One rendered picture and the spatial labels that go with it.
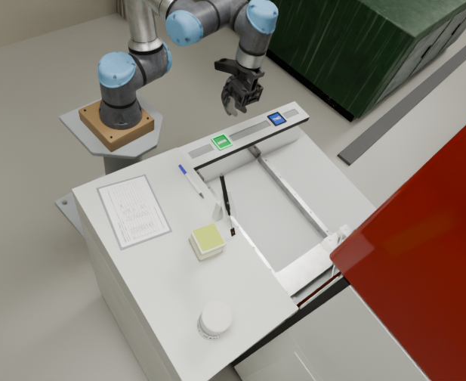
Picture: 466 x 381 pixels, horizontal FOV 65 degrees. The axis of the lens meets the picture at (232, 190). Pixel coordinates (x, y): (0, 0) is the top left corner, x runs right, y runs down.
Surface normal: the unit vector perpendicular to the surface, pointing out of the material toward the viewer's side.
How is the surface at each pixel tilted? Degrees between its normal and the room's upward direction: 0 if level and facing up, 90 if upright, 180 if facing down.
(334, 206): 0
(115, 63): 9
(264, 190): 0
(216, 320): 0
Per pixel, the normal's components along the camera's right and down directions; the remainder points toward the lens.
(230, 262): 0.21, -0.55
